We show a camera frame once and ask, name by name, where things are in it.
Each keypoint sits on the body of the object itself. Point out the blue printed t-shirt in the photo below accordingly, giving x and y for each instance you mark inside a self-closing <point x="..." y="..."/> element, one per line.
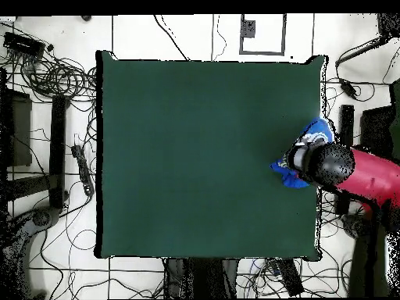
<point x="318" y="129"/>

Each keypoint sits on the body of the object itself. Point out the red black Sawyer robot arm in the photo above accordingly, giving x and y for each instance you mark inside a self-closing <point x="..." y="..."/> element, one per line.
<point x="359" y="172"/>

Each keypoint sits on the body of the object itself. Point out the black flat panel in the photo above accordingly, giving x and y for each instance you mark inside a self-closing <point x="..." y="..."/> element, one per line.
<point x="375" y="131"/>
<point x="20" y="131"/>

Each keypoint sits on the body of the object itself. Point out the dark green table cloth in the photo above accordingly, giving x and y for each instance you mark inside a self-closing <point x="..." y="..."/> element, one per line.
<point x="187" y="156"/>

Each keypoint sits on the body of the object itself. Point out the black power strip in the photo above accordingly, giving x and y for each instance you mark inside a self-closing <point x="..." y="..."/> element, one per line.
<point x="290" y="278"/>
<point x="82" y="170"/>

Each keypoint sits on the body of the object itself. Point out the black stand bar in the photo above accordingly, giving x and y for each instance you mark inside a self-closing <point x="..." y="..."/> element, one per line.
<point x="57" y="150"/>
<point x="347" y="125"/>

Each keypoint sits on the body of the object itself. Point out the dark grey square patch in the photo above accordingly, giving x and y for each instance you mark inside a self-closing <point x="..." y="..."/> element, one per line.
<point x="249" y="28"/>

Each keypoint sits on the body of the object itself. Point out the grey chair base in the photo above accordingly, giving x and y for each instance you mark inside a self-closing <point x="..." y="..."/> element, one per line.
<point x="43" y="216"/>
<point x="353" y="225"/>

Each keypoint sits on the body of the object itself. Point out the black power adapter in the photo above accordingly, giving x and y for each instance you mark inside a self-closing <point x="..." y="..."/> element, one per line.
<point x="347" y="88"/>

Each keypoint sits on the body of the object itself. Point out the black rod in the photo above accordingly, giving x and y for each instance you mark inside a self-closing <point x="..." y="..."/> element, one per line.
<point x="362" y="51"/>

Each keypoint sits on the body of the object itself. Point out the black box device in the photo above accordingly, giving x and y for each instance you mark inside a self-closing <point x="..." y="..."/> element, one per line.
<point x="23" y="43"/>

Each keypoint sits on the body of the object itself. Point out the black speckled box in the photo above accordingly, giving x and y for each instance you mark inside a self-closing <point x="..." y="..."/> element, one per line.
<point x="389" y="24"/>

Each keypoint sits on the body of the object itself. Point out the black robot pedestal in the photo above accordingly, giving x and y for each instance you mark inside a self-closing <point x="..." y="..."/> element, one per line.
<point x="203" y="276"/>

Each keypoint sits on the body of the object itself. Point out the grey square floor frame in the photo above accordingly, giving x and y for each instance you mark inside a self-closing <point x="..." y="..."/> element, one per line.
<point x="283" y="34"/>

